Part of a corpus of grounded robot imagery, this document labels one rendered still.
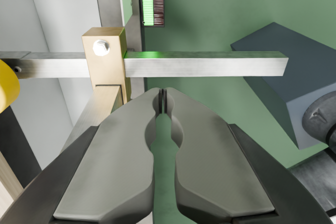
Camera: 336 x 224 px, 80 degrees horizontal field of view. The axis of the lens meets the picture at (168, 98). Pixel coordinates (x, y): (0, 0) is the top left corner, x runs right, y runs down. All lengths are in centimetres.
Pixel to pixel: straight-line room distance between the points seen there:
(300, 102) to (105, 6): 62
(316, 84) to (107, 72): 65
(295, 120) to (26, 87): 77
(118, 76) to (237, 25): 98
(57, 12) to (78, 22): 5
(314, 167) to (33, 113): 71
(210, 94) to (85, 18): 99
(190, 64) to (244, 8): 93
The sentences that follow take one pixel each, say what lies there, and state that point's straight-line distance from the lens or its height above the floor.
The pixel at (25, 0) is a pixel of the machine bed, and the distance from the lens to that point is 55.
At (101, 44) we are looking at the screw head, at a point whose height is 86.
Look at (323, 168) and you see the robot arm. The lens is 69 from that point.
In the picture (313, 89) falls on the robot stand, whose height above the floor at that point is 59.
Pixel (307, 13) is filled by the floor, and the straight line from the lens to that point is 138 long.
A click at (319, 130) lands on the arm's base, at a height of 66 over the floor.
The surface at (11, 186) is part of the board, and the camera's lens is 48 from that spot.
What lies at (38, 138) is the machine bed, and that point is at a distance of 55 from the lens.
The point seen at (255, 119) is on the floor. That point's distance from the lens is 158.
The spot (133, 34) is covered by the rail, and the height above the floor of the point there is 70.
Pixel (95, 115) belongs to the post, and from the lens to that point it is 25.
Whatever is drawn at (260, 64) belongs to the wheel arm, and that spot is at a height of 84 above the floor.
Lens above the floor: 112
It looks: 58 degrees down
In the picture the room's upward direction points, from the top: 176 degrees clockwise
